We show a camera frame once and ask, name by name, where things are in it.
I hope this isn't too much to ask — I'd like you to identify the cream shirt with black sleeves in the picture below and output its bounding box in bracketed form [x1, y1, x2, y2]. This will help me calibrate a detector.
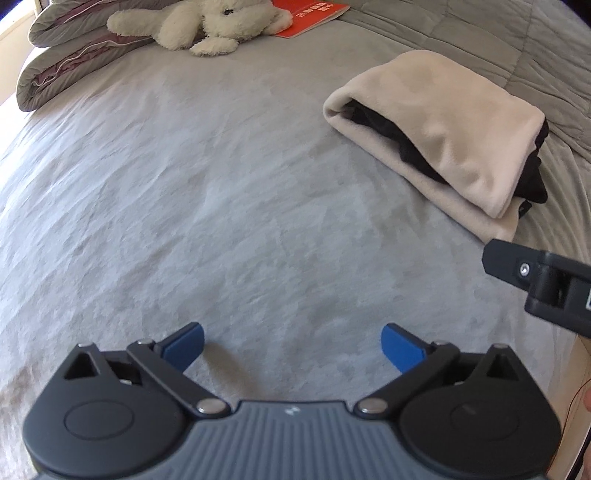
[322, 50, 550, 243]

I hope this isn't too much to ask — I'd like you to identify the bed with grey sheet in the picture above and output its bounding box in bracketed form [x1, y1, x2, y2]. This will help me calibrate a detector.
[0, 0, 591, 480]

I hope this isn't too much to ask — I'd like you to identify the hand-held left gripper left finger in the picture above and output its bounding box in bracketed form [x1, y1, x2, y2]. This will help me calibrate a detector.
[60, 322, 232, 421]

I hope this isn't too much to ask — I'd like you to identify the folded grey pink quilt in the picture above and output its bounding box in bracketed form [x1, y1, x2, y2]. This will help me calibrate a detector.
[16, 0, 158, 113]

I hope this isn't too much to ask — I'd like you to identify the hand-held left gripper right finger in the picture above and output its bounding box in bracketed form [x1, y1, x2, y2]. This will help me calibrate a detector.
[355, 323, 529, 421]

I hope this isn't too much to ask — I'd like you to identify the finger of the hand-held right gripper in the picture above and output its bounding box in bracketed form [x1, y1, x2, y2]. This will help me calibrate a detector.
[481, 237, 591, 335]

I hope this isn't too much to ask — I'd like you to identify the red booklet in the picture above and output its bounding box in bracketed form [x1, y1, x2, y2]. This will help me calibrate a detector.
[270, 0, 351, 40]

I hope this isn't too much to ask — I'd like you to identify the white plush dog toy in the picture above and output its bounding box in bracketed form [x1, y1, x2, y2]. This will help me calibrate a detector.
[107, 0, 294, 57]

